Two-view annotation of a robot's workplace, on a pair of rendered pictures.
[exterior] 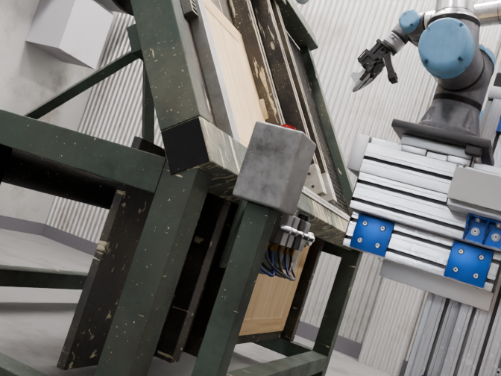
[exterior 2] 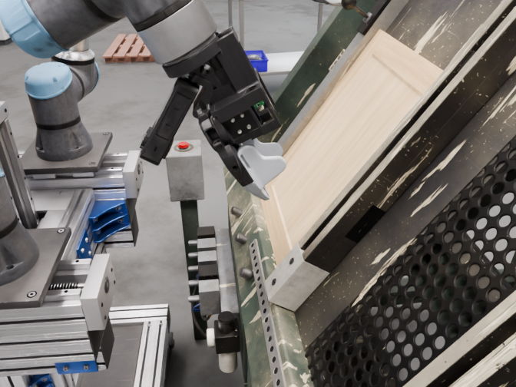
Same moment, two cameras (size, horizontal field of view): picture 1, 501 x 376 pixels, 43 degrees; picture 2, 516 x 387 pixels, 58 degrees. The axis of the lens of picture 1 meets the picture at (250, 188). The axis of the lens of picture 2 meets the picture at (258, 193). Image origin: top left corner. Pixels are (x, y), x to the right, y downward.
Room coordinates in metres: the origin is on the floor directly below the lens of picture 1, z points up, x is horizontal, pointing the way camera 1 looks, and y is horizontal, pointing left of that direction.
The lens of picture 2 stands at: (2.83, -0.52, 1.63)
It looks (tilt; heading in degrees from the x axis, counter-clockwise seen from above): 32 degrees down; 151
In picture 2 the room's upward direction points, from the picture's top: straight up
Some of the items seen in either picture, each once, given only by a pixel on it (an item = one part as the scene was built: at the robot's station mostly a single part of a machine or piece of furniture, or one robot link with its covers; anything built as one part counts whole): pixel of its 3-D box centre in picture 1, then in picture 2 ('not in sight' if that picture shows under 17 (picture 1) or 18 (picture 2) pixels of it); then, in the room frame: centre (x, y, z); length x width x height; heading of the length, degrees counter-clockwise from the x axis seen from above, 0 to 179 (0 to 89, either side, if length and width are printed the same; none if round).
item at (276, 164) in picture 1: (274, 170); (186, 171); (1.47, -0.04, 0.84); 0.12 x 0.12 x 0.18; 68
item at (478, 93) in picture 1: (464, 74); (52, 92); (1.51, -0.41, 1.20); 0.13 x 0.12 x 0.14; 146
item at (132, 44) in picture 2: not in sight; (139, 47); (-3.21, 1.13, 0.05); 1.12 x 0.75 x 0.10; 153
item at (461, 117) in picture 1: (451, 121); (61, 133); (1.52, -0.41, 1.09); 0.15 x 0.15 x 0.10
